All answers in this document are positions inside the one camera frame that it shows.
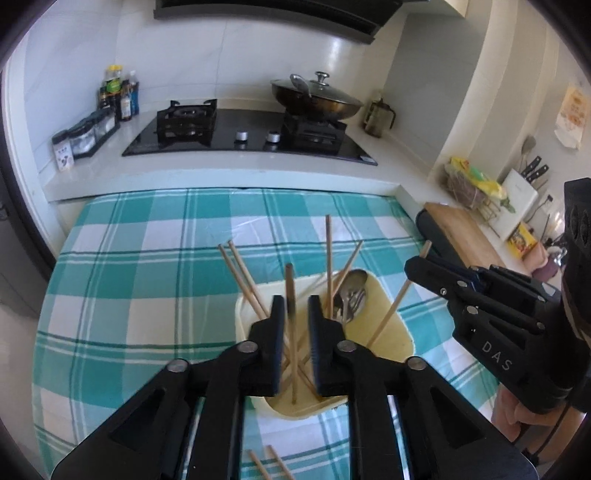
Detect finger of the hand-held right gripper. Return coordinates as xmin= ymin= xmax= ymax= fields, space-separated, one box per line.
xmin=404 ymin=256 xmax=546 ymax=335
xmin=468 ymin=264 xmax=563 ymax=320

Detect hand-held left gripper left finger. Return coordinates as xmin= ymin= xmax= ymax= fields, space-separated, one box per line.
xmin=51 ymin=295 xmax=287 ymax=480

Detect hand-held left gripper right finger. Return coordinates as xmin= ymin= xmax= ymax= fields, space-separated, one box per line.
xmin=307 ymin=295 xmax=539 ymax=480

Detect metal spoon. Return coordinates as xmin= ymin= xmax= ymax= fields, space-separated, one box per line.
xmin=333 ymin=288 xmax=365 ymax=325
xmin=342 ymin=269 xmax=369 ymax=319

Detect single pale chopstick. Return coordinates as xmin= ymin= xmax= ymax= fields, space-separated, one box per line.
xmin=267 ymin=444 xmax=296 ymax=480
xmin=248 ymin=451 xmax=274 ymax=480
xmin=367 ymin=240 xmax=432 ymax=348

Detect dark-tipped single chopstick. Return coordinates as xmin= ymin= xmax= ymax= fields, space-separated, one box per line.
xmin=285 ymin=264 xmax=298 ymax=404

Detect cream ribbed utensil holder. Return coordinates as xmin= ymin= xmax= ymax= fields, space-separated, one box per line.
xmin=235 ymin=270 xmax=415 ymax=423

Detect bunch of wooden chopsticks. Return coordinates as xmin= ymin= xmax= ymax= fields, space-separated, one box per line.
xmin=218 ymin=213 xmax=364 ymax=402

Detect person's right hand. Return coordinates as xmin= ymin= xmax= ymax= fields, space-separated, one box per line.
xmin=497 ymin=387 xmax=584 ymax=466

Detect pink cup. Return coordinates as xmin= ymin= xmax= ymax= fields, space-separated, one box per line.
xmin=531 ymin=244 xmax=562 ymax=280

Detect yellow packet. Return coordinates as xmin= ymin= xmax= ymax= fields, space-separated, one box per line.
xmin=507 ymin=223 xmax=539 ymax=257

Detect wooden cutting board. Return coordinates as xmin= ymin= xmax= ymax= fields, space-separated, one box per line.
xmin=422 ymin=202 xmax=509 ymax=274

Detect white knife block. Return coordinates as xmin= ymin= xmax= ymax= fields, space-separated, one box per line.
xmin=489 ymin=156 xmax=551 ymax=238

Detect basket of snack bags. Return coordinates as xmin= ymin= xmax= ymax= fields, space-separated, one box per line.
xmin=444 ymin=157 xmax=505 ymax=212

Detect teal plaid tablecloth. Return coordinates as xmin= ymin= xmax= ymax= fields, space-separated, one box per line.
xmin=32 ymin=187 xmax=522 ymax=480

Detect glass pitcher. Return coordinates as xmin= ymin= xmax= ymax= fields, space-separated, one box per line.
xmin=364 ymin=98 xmax=397 ymax=139

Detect white kitchen counter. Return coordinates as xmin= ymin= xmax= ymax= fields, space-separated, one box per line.
xmin=44 ymin=108 xmax=444 ymax=204

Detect dark metal wok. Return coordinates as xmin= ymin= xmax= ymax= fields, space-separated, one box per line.
xmin=270 ymin=78 xmax=364 ymax=121

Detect glass wok lid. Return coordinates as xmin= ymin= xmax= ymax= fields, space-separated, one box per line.
xmin=271 ymin=71 xmax=363 ymax=106

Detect black gas stove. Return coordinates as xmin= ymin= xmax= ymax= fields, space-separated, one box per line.
xmin=121 ymin=99 xmax=378 ymax=166

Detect condiment bottles and jars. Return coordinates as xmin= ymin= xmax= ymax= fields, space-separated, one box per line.
xmin=68 ymin=110 xmax=121 ymax=160

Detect white seasoning jar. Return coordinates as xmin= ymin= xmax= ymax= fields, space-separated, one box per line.
xmin=52 ymin=131 xmax=75 ymax=172

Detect green label bottle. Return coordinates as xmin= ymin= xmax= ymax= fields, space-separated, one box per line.
xmin=106 ymin=65 xmax=123 ymax=109

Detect black range hood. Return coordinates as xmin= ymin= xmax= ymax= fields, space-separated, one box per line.
xmin=154 ymin=0 xmax=407 ymax=45

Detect wall paper sheet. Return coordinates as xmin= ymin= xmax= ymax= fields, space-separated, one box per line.
xmin=554 ymin=85 xmax=588 ymax=150

